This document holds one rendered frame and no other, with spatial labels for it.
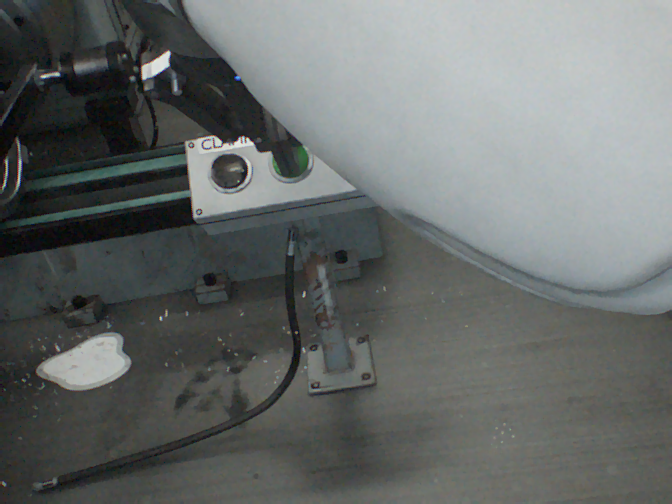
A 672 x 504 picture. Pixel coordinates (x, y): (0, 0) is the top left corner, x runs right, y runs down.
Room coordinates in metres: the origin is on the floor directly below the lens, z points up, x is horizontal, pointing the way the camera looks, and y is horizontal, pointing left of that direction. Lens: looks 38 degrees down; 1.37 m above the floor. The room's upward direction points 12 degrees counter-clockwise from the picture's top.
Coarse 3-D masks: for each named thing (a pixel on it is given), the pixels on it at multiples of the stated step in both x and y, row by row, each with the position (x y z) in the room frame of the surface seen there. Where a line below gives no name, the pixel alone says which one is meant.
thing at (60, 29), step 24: (0, 0) 1.01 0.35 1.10; (24, 0) 1.02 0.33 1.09; (48, 0) 1.09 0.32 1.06; (0, 24) 1.01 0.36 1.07; (24, 24) 1.01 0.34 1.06; (48, 24) 1.04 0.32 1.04; (72, 24) 1.15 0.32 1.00; (0, 48) 1.01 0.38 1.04; (24, 48) 1.01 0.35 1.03; (48, 48) 1.01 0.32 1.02; (0, 72) 1.01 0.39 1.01
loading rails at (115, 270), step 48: (48, 192) 0.83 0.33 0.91; (96, 192) 0.82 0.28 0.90; (144, 192) 0.82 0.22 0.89; (0, 240) 0.73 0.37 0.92; (48, 240) 0.72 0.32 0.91; (96, 240) 0.72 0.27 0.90; (144, 240) 0.72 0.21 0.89; (192, 240) 0.72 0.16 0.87; (240, 240) 0.71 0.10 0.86; (336, 240) 0.71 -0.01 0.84; (0, 288) 0.73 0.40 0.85; (48, 288) 0.73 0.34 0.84; (96, 288) 0.72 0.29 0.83; (144, 288) 0.72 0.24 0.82; (192, 288) 0.72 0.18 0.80
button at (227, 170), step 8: (216, 160) 0.53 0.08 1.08; (224, 160) 0.53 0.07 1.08; (232, 160) 0.52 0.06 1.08; (240, 160) 0.52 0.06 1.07; (216, 168) 0.52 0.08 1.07; (224, 168) 0.52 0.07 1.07; (232, 168) 0.52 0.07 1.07; (240, 168) 0.52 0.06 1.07; (216, 176) 0.52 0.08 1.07; (224, 176) 0.52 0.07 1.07; (232, 176) 0.51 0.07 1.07; (240, 176) 0.51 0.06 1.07; (216, 184) 0.51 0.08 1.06; (224, 184) 0.51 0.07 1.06; (232, 184) 0.51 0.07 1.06; (240, 184) 0.51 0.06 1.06
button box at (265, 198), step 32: (192, 160) 0.54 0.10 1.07; (256, 160) 0.53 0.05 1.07; (320, 160) 0.52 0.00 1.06; (192, 192) 0.52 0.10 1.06; (224, 192) 0.51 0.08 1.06; (256, 192) 0.51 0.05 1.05; (288, 192) 0.50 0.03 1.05; (320, 192) 0.50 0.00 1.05; (352, 192) 0.49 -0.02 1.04; (224, 224) 0.51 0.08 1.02; (256, 224) 0.52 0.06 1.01
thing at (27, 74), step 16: (32, 64) 0.95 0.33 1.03; (16, 80) 0.90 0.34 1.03; (32, 80) 0.91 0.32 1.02; (16, 96) 0.86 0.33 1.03; (32, 96) 0.89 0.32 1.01; (0, 112) 0.82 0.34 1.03; (16, 112) 0.83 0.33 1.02; (0, 128) 0.78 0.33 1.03; (16, 128) 0.82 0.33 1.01; (0, 144) 0.76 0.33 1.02; (0, 160) 0.75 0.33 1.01
